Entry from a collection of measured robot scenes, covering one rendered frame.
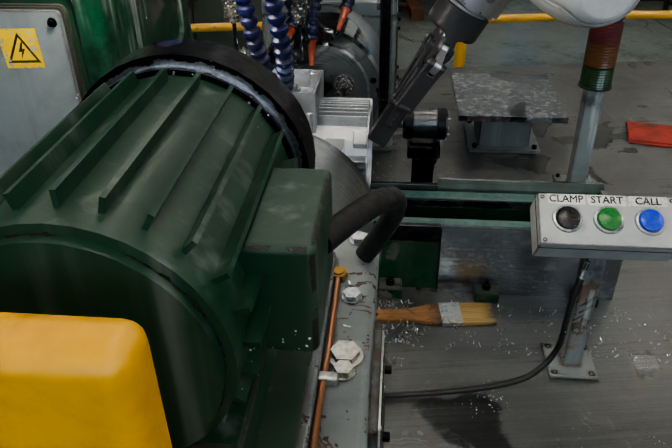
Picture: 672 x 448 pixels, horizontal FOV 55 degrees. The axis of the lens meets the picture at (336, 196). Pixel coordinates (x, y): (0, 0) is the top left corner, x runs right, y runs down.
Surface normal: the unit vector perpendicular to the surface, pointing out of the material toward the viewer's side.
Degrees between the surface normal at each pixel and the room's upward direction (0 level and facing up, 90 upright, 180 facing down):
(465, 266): 90
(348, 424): 0
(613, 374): 0
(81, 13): 90
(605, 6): 99
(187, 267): 50
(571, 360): 90
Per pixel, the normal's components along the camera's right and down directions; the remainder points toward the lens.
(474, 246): -0.09, 0.51
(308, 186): -0.01, -0.86
